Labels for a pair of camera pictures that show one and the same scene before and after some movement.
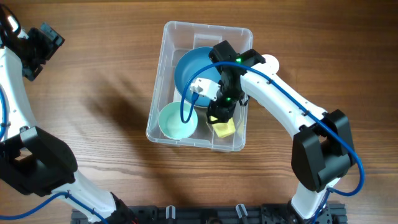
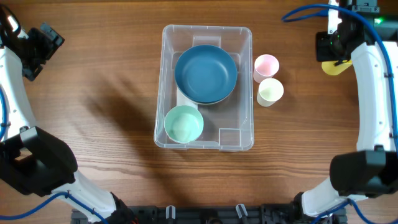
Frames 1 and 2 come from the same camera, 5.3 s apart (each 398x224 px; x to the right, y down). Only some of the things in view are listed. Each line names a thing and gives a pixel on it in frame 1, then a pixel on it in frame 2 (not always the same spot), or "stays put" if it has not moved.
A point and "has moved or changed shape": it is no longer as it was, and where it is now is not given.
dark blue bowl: (191, 61) stays put
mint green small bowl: (170, 121) has moved or changed shape
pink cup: (271, 66) stays put
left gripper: (30, 70) stays put
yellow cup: (223, 129) → (329, 68)
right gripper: (222, 112) → (322, 53)
